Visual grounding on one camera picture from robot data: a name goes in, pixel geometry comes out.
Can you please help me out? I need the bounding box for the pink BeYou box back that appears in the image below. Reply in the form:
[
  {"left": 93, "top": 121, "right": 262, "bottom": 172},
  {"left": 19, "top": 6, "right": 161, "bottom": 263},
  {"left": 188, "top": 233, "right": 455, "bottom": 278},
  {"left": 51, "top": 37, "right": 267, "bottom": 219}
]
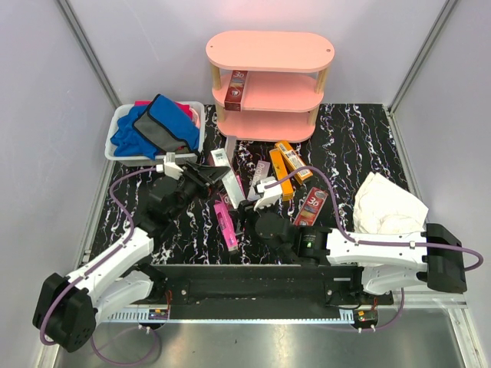
[{"left": 236, "top": 174, "right": 246, "bottom": 199}]

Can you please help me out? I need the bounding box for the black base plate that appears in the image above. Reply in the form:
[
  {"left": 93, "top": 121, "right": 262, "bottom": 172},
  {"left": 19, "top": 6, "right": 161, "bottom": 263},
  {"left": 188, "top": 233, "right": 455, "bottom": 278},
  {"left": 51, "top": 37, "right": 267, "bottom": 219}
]
[{"left": 133, "top": 264, "right": 394, "bottom": 306}]

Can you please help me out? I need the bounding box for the blue cloth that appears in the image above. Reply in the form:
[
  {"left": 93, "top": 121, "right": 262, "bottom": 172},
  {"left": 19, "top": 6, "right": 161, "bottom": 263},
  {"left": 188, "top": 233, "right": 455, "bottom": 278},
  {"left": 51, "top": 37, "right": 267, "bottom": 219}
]
[{"left": 110, "top": 104, "right": 198, "bottom": 159}]

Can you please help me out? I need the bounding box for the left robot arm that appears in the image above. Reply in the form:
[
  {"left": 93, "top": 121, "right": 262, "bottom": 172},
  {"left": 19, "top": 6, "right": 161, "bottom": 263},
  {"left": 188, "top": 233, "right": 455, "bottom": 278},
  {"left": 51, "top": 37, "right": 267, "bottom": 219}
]
[{"left": 32, "top": 162, "right": 231, "bottom": 353}]

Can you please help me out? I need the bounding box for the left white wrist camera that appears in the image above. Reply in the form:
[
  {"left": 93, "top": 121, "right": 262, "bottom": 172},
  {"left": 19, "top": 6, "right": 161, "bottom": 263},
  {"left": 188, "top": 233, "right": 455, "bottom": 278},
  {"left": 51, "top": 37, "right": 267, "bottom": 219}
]
[{"left": 156, "top": 153, "right": 183, "bottom": 180}]

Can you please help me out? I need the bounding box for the grey Protefix toothpaste box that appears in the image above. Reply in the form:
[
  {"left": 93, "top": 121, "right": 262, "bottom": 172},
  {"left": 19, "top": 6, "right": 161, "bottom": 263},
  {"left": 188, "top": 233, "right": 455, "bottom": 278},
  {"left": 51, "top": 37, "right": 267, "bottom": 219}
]
[{"left": 247, "top": 160, "right": 270, "bottom": 201}]

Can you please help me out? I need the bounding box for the pink beyou box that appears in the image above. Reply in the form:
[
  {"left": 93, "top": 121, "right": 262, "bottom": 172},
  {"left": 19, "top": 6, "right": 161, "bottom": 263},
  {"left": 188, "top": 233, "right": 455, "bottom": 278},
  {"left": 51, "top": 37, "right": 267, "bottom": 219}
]
[
  {"left": 236, "top": 174, "right": 246, "bottom": 199},
  {"left": 213, "top": 201, "right": 239, "bottom": 252}
]

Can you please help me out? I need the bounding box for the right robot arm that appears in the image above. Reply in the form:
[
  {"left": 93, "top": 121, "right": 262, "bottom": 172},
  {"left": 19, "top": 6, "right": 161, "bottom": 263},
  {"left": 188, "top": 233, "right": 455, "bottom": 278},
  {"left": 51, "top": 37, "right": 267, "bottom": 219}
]
[{"left": 239, "top": 201, "right": 467, "bottom": 304}]

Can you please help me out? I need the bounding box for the orange barcode toothpaste box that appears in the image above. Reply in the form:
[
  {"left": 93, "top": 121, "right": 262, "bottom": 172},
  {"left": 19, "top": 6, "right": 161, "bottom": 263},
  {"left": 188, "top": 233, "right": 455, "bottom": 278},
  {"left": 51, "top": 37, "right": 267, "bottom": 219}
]
[{"left": 275, "top": 140, "right": 313, "bottom": 185}]

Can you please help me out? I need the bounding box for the silver grey toothpaste box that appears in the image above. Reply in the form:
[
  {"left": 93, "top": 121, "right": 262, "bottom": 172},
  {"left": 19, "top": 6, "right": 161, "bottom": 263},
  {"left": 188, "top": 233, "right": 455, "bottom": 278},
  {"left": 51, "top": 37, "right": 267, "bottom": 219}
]
[{"left": 224, "top": 136, "right": 237, "bottom": 163}]

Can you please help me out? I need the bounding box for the grey black-trimmed cloth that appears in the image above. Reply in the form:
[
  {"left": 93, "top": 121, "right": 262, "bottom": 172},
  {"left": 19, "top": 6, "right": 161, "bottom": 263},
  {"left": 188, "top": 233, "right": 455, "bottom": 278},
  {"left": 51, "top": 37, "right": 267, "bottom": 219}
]
[{"left": 133, "top": 94, "right": 199, "bottom": 153}]

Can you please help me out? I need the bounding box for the purple cable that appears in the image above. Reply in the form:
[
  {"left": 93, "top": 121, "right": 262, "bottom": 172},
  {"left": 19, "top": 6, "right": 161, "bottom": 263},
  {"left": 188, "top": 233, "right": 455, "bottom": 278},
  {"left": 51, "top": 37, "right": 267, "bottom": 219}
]
[
  {"left": 38, "top": 163, "right": 166, "bottom": 365},
  {"left": 260, "top": 166, "right": 484, "bottom": 333}
]

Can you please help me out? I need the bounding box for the pink BeYou box front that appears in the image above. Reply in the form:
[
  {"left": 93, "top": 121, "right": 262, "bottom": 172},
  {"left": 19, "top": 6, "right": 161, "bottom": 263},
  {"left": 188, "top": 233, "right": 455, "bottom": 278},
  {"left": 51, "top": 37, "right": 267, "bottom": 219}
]
[{"left": 213, "top": 201, "right": 239, "bottom": 252}]

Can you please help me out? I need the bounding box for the red 3d toothpaste box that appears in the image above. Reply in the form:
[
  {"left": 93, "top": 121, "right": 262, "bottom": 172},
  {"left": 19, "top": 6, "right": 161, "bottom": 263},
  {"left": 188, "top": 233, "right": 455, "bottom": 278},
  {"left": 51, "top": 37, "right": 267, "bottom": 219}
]
[
  {"left": 224, "top": 71, "right": 249, "bottom": 112},
  {"left": 210, "top": 148, "right": 244, "bottom": 209},
  {"left": 294, "top": 187, "right": 329, "bottom": 226}
]

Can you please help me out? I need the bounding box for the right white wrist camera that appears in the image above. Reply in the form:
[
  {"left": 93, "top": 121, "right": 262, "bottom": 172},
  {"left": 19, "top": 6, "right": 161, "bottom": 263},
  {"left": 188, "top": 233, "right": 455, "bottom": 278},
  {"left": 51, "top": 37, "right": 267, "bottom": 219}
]
[{"left": 253, "top": 176, "right": 282, "bottom": 212}]

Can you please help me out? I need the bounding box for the white plastic basket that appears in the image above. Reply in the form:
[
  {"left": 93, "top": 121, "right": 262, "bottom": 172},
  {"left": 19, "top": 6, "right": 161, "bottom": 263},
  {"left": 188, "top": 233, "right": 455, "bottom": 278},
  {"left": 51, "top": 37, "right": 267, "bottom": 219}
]
[{"left": 104, "top": 101, "right": 206, "bottom": 167}]

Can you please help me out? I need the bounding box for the white crumpled cloth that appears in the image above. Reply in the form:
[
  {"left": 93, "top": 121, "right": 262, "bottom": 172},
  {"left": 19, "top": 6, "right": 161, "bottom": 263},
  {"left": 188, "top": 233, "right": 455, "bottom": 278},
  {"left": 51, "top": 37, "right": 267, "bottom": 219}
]
[{"left": 353, "top": 172, "right": 429, "bottom": 235}]

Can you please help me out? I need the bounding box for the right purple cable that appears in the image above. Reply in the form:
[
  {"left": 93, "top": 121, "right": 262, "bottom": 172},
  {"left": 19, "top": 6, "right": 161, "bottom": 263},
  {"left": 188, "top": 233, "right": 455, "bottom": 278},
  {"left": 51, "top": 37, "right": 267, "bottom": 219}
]
[{"left": 260, "top": 166, "right": 484, "bottom": 333}]

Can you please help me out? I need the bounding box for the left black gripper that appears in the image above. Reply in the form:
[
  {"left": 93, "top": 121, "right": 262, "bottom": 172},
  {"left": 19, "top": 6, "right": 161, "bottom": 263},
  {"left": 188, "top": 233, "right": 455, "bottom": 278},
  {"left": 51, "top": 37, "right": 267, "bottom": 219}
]
[{"left": 169, "top": 160, "right": 230, "bottom": 221}]

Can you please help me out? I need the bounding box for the orange R&O toothpaste box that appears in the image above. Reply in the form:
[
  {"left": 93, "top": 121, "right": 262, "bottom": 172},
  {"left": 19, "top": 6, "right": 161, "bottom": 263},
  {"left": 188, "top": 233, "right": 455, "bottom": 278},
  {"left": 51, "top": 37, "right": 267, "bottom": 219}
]
[{"left": 269, "top": 149, "right": 295, "bottom": 202}]

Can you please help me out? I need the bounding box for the pink cloth in basket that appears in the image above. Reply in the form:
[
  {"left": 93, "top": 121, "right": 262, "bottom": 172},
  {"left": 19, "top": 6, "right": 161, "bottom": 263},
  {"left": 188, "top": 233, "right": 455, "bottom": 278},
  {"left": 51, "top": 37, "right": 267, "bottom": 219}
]
[{"left": 133, "top": 100, "right": 200, "bottom": 128}]

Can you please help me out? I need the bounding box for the pink three-tier shelf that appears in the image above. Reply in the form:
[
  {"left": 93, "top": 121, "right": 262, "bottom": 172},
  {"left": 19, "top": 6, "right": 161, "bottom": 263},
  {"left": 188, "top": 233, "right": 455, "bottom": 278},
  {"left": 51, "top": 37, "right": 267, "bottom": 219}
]
[{"left": 206, "top": 31, "right": 335, "bottom": 143}]

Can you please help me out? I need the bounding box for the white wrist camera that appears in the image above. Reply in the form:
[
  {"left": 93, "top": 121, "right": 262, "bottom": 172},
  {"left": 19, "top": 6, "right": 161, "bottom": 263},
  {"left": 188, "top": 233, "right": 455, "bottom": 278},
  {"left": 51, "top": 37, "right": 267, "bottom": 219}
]
[
  {"left": 253, "top": 176, "right": 282, "bottom": 212},
  {"left": 156, "top": 153, "right": 183, "bottom": 180}
]

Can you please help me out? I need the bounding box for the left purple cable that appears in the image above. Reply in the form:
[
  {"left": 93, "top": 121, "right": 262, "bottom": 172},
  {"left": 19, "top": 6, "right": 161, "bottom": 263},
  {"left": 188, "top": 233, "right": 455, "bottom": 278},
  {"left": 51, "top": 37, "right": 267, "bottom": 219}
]
[{"left": 38, "top": 163, "right": 166, "bottom": 365}]

